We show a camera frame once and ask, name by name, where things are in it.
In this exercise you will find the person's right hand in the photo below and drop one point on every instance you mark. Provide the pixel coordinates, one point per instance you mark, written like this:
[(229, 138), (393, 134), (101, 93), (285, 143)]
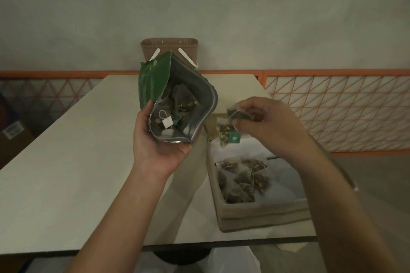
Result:
[(278, 132)]

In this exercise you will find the person's right forearm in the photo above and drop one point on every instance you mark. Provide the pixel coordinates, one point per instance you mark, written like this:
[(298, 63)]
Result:
[(336, 218)]

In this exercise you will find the person's left hand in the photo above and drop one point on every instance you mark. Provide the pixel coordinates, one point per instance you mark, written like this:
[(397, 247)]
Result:
[(157, 157)]

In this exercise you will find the black table base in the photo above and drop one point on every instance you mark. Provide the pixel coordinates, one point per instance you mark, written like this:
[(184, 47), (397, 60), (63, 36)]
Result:
[(182, 255)]

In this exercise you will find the brown plastic basket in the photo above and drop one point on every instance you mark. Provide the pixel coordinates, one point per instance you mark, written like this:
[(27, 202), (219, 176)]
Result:
[(150, 47)]

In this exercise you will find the orange mesh fence panel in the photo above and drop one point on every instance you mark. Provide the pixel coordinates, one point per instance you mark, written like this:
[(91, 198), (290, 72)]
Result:
[(336, 112), (48, 97)]

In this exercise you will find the blue print cardboard box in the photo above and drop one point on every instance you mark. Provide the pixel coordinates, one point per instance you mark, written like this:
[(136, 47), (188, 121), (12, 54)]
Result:
[(12, 141)]

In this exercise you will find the beige paper box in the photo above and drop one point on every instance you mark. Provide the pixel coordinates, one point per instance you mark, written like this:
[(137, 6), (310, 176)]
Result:
[(262, 215)]

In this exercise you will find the person's left forearm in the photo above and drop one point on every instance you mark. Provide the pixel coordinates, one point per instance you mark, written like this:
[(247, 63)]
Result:
[(121, 224)]

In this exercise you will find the green tag pyramid tea bag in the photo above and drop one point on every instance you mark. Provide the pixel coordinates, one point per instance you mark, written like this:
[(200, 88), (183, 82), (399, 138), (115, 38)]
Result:
[(224, 132)]

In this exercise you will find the green foil pouch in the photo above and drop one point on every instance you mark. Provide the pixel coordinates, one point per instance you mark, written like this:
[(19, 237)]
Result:
[(153, 81)]

